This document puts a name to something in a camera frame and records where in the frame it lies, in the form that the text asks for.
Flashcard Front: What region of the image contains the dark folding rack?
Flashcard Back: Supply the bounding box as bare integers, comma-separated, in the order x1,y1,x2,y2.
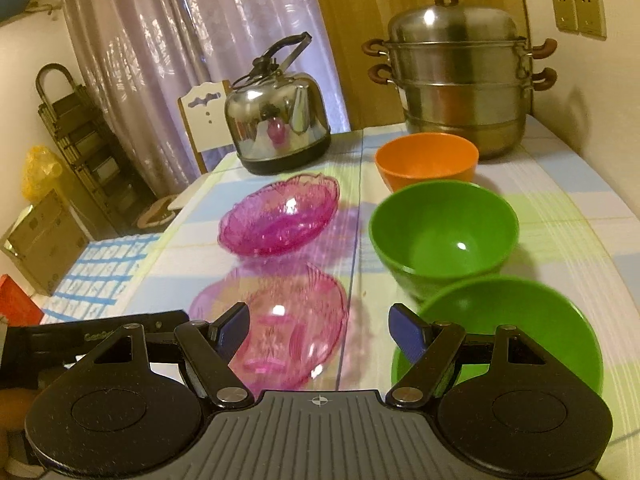
35,63,156,241

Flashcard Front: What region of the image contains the steel steamer pot lid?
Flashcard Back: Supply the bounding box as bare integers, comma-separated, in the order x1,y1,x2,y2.
389,0,527,45

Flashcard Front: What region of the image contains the yellow plastic bag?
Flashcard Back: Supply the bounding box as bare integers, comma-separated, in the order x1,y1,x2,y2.
21,145,63,206

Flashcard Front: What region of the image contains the stainless steel steamer pot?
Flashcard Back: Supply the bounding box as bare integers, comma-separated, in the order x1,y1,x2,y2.
362,35,558,161

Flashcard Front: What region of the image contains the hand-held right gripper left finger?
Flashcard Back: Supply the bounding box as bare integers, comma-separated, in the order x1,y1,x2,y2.
74,302,253,408

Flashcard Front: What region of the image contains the pink glass plate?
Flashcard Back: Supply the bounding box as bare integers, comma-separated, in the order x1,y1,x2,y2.
218,172,341,257
189,262,350,390

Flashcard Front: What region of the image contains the orange plastic bowl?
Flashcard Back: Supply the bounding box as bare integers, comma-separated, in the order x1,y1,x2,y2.
375,132,480,193

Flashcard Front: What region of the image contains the stainless steel kettle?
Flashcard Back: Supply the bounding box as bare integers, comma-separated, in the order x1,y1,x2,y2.
223,31,332,176

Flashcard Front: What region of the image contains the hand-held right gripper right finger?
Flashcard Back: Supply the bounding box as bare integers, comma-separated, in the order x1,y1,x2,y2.
387,304,572,408

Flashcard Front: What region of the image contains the beige wall socket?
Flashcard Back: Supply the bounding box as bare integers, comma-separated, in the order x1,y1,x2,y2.
551,0,576,31
573,0,607,38

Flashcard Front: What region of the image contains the sheer lilac curtain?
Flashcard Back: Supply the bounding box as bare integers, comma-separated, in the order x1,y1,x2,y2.
60,0,348,196

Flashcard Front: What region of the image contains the blue checked blanket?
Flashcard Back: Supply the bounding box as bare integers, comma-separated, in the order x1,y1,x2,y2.
40,234,161,326

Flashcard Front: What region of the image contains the wooden chair back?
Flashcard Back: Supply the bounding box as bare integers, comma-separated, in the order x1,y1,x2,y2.
305,0,531,131

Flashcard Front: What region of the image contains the white wooden chair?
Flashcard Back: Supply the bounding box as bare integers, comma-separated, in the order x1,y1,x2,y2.
178,80,233,173

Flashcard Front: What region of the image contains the red box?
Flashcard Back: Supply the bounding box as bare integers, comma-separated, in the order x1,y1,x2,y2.
0,274,46,328

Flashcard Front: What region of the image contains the green plastic bowl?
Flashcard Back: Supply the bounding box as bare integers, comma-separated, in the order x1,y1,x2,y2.
391,276,605,396
369,180,520,301

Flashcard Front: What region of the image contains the cardboard box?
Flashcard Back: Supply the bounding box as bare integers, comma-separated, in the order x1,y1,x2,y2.
2,192,91,296

